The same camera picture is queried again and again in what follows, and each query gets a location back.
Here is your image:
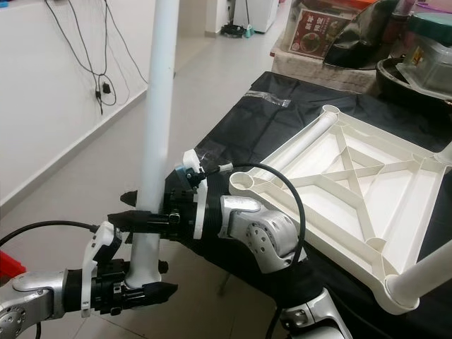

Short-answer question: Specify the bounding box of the clear tape patch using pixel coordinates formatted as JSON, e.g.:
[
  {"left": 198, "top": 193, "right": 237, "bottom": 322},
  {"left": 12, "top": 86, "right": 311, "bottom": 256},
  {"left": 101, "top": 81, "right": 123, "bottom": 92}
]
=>
[{"left": 194, "top": 148, "right": 217, "bottom": 172}]

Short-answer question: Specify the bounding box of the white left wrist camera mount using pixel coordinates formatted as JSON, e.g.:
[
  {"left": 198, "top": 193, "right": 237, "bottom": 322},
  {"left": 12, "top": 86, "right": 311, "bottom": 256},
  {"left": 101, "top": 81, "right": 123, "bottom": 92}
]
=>
[{"left": 83, "top": 221, "right": 122, "bottom": 311}]

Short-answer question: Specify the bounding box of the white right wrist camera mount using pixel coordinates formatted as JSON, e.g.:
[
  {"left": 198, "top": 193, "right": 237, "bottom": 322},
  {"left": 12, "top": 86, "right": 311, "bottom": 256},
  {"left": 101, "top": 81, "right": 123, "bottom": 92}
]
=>
[{"left": 182, "top": 150, "right": 210, "bottom": 239}]

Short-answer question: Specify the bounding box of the white plastic children table top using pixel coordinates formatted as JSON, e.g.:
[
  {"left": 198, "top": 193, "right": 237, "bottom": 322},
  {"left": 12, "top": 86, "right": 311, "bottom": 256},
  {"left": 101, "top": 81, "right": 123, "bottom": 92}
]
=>
[{"left": 228, "top": 105, "right": 452, "bottom": 315}]

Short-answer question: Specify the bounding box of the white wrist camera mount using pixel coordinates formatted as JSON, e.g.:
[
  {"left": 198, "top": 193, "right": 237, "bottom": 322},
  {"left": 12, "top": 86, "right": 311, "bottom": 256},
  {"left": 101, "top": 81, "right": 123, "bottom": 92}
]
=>
[
  {"left": 83, "top": 221, "right": 122, "bottom": 311},
  {"left": 182, "top": 150, "right": 210, "bottom": 239}
]

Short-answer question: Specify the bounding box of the clear tape strip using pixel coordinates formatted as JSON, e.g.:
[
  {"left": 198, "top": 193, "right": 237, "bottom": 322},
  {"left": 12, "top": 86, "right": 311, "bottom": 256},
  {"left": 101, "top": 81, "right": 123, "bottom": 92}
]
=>
[{"left": 246, "top": 92, "right": 292, "bottom": 107}]

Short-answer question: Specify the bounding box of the beige patterned cloth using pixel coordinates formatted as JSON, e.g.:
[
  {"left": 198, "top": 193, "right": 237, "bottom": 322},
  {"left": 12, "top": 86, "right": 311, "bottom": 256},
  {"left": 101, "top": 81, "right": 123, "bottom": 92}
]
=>
[{"left": 272, "top": 46, "right": 382, "bottom": 96}]

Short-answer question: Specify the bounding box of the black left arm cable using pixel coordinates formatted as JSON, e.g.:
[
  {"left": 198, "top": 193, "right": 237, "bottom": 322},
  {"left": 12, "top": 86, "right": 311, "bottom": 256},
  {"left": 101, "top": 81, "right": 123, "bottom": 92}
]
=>
[{"left": 0, "top": 220, "right": 100, "bottom": 248}]

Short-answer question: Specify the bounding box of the black wall cable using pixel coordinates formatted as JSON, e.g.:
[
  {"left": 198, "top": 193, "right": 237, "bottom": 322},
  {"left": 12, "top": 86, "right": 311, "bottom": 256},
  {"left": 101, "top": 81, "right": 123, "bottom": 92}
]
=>
[
  {"left": 46, "top": 0, "right": 115, "bottom": 115},
  {"left": 102, "top": 0, "right": 149, "bottom": 87}
]

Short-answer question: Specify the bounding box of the green round pot lid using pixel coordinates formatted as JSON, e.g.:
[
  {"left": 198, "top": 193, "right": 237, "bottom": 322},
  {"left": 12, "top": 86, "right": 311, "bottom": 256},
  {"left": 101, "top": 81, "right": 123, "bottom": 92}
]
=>
[{"left": 406, "top": 11, "right": 452, "bottom": 36}]

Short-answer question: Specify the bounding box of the black floor gadget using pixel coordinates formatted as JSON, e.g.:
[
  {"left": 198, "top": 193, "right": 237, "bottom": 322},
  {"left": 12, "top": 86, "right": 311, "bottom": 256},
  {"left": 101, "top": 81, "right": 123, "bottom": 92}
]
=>
[{"left": 220, "top": 23, "right": 255, "bottom": 38}]

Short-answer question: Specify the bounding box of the black tablecloth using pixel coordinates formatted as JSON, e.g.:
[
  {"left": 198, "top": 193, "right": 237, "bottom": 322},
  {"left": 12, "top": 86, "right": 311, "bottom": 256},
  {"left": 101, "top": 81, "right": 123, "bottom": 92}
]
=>
[{"left": 169, "top": 71, "right": 452, "bottom": 339}]

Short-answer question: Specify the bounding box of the white cabinet appliance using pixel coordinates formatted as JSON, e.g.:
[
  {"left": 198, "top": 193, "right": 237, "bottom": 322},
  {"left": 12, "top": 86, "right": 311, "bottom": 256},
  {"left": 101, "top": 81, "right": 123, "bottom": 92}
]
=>
[{"left": 244, "top": 0, "right": 280, "bottom": 33}]

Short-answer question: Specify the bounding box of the black round pan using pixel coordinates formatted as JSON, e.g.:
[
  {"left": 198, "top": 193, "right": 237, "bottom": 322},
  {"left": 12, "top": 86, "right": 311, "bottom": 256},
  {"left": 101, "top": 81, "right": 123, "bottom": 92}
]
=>
[{"left": 376, "top": 58, "right": 452, "bottom": 107}]

